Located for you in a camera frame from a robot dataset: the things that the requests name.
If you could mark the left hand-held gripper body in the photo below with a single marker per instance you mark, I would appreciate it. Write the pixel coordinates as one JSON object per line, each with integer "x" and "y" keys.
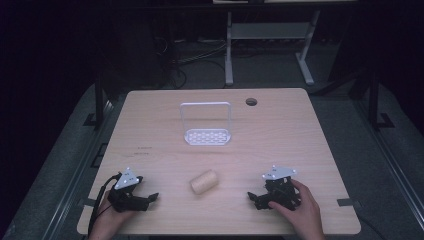
{"x": 124, "y": 196}

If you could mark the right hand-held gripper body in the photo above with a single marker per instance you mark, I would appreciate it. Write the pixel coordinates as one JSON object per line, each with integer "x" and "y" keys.
{"x": 281, "y": 191}

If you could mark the person's left hand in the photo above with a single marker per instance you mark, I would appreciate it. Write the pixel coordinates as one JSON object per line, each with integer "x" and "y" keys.
{"x": 110, "y": 218}

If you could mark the person's right hand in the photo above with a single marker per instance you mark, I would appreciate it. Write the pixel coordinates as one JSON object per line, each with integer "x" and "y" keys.
{"x": 301, "y": 210}

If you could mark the grey tape strip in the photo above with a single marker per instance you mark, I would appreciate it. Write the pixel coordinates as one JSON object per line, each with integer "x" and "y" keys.
{"x": 87, "y": 202}
{"x": 348, "y": 202}

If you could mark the beige cylindrical roll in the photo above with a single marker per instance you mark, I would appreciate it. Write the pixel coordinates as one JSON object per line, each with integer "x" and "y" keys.
{"x": 204, "y": 181}

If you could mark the white rack with perforated base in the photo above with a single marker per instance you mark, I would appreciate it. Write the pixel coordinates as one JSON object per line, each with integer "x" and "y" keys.
{"x": 206, "y": 136}

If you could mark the black metal stand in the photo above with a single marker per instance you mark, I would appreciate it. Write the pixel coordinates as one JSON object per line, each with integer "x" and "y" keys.
{"x": 98, "y": 100}
{"x": 375, "y": 100}

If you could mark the metal floor rail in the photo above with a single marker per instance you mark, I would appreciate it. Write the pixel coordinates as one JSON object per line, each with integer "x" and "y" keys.
{"x": 78, "y": 166}
{"x": 393, "y": 166}

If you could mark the white metal desk frame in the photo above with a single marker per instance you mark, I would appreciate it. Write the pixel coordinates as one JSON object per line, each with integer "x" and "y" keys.
{"x": 266, "y": 31}

